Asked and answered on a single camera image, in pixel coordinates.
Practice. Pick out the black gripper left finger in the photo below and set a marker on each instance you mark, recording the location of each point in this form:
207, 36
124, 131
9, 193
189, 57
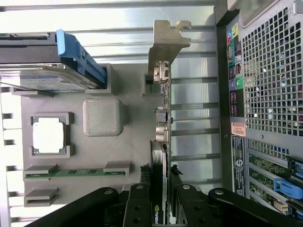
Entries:
94, 208

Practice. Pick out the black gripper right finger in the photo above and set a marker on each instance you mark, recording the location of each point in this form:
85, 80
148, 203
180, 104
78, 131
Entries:
225, 208

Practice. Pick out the green loose RAM stick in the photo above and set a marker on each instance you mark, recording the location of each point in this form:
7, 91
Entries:
78, 172

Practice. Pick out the blue card retention clip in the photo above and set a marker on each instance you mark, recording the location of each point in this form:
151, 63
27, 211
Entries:
286, 188
297, 209
296, 164

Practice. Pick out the grey plastic parts rack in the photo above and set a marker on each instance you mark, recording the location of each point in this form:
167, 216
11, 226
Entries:
132, 132

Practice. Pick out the silver CPU chip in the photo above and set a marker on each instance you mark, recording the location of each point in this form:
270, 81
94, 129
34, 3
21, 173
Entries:
48, 134

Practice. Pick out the grey open PC case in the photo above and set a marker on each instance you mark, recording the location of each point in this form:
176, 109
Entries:
222, 94

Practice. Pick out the hard disk with blue rails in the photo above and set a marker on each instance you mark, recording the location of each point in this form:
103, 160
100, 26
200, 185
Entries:
71, 45

